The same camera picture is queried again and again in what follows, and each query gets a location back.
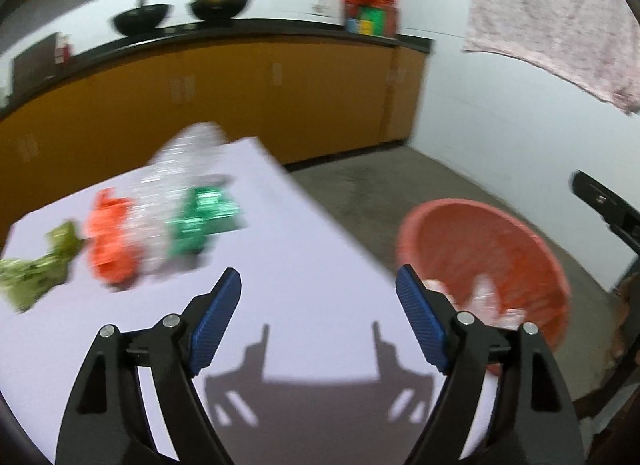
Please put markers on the bright green plastic bag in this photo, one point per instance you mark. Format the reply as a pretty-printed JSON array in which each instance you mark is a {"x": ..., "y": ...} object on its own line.
[{"x": 202, "y": 217}]

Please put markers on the red bottle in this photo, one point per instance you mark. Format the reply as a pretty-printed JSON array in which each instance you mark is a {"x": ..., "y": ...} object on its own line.
[{"x": 63, "y": 50}]

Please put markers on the dark kitchen countertop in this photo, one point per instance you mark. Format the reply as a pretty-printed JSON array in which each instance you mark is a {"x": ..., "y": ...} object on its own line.
[{"x": 275, "y": 29}]

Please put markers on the orange plastic bag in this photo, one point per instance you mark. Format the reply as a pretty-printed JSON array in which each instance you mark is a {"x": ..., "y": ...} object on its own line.
[{"x": 107, "y": 240}]

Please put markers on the olive green plastic bag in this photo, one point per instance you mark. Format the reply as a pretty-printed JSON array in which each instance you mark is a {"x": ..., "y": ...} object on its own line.
[{"x": 35, "y": 275}]

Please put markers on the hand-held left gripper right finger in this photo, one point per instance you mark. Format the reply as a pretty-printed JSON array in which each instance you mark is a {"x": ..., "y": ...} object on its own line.
[{"x": 417, "y": 315}]

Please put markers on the orange plastic basket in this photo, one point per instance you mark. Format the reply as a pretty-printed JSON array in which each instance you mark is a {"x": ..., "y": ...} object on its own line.
[{"x": 475, "y": 245}]

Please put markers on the pink floral cloth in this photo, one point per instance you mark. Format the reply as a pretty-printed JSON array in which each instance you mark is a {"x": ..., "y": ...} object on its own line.
[{"x": 550, "y": 10}]

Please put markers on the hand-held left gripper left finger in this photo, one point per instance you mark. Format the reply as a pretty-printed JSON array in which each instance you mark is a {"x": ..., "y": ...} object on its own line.
[{"x": 217, "y": 315}]

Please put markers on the wooden lower cabinets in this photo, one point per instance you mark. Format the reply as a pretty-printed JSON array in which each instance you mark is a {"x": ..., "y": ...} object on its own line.
[{"x": 250, "y": 95}]

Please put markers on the white wall socket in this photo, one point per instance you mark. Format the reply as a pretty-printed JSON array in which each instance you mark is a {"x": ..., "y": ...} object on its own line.
[{"x": 321, "y": 4}]

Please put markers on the colourful packets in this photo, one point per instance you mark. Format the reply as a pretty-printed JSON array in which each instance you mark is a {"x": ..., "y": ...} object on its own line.
[{"x": 370, "y": 20}]

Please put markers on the dark cutting board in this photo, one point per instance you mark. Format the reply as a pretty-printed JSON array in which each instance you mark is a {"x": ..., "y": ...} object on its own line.
[{"x": 35, "y": 65}]

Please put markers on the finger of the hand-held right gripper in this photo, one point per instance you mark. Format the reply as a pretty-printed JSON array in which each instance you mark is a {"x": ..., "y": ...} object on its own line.
[{"x": 600, "y": 197}]

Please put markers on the pale lavender tablecloth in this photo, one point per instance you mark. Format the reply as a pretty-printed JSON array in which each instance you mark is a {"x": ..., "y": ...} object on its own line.
[{"x": 310, "y": 255}]

